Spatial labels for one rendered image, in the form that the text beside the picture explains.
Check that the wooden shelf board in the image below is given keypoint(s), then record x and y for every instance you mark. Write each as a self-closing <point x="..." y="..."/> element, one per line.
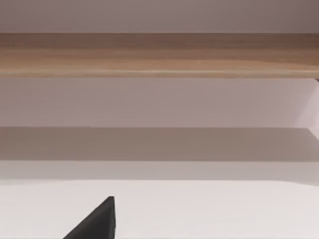
<point x="159" y="54"/>

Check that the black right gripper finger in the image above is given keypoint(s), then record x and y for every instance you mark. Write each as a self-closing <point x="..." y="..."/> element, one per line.
<point x="102" y="221"/>

